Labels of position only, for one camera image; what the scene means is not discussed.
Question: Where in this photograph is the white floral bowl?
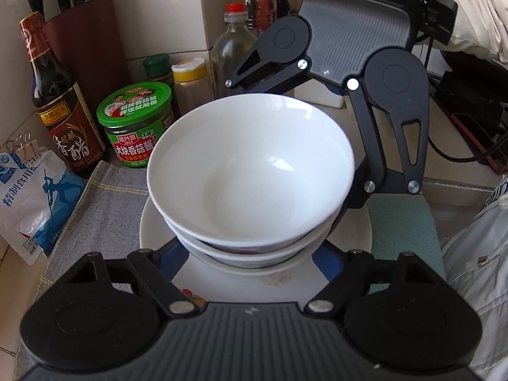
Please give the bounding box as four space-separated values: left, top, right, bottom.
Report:
147 93 355 254
175 222 332 269
190 246 318 277

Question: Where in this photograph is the white blue salt bag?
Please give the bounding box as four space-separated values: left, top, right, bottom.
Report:
0 149 86 266

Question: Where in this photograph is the person's white jacket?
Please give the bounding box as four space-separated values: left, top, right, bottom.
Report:
440 190 508 381

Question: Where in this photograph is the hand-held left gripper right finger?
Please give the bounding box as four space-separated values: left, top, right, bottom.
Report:
305 240 430 319

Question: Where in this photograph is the green lid spice jar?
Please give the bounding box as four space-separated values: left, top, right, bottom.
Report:
143 53 181 117

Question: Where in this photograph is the white floral plate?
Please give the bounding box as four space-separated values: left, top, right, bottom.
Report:
140 196 372 302

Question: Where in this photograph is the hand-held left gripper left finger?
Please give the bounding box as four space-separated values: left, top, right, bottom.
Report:
78 240 206 319

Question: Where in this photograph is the green label oil bottle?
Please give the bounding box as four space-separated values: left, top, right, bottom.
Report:
244 0 277 34

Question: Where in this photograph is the dark red knife block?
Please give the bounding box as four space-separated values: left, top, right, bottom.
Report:
42 0 128 136

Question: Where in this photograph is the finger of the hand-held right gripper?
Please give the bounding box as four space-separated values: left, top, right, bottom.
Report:
225 45 314 97
331 79 430 229

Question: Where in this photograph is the clear glass bottle red cap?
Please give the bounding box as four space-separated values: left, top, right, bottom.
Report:
210 3 258 100

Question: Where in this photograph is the grey teal checked towel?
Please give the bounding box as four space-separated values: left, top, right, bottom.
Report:
37 161 447 298

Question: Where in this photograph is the yellow lid spice jar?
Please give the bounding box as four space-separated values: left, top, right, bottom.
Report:
171 57 215 114

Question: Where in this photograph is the black cable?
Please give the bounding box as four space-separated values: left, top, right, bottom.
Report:
426 125 508 163

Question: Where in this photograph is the white plastic tray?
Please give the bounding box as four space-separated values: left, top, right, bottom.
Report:
294 75 345 109

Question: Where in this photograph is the green lid sauce jar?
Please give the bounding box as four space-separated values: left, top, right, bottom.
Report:
96 81 174 167

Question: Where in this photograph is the dark vinegar bottle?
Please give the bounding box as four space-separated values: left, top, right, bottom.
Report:
20 11 106 173

